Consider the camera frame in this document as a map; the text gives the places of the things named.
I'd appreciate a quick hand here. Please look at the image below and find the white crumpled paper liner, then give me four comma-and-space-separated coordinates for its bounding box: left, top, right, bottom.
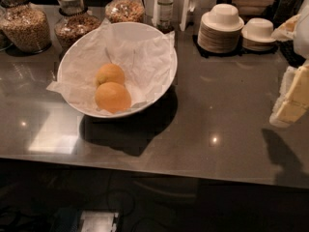
46, 18, 176, 117

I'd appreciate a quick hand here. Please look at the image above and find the large glass jar of grains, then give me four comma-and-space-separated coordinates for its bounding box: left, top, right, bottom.
1, 0, 51, 53

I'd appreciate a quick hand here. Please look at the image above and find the glass jar at left edge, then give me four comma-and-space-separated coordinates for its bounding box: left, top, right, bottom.
0, 8, 12, 51

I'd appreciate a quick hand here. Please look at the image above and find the white bowl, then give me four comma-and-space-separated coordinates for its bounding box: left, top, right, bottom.
56, 21, 179, 119

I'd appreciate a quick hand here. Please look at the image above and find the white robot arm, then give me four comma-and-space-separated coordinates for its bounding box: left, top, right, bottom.
269, 6, 309, 128

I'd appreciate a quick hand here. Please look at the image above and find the tall stack of paper bowls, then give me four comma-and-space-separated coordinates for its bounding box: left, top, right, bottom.
197, 4, 244, 54

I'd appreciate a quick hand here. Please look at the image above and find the right glass jar of cereal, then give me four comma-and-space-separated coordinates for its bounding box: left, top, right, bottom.
105, 0, 145, 23

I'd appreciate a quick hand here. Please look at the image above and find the white appliance in background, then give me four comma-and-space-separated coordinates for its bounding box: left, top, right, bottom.
144, 0, 216, 31

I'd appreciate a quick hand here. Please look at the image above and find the yellow segmented gripper finger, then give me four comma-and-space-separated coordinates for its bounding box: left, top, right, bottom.
269, 65, 309, 128

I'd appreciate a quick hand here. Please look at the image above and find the middle glass jar of cereal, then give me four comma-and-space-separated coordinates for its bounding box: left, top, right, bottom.
54, 0, 100, 49

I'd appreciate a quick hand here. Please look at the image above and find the black mat under bowls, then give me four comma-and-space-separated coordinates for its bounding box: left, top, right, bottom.
192, 35, 279, 58

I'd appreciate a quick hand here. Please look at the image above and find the silver device under table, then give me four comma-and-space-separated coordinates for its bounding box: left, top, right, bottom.
78, 211, 119, 232

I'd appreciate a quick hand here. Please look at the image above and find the glass jar of cereal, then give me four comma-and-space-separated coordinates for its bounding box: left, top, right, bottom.
105, 0, 145, 23
54, 0, 100, 49

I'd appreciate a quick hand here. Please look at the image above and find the clear glass bottle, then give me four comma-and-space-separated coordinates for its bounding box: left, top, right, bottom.
156, 0, 174, 33

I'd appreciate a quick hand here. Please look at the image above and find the short stack of paper bowls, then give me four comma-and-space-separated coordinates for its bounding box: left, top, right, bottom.
241, 17, 275, 51

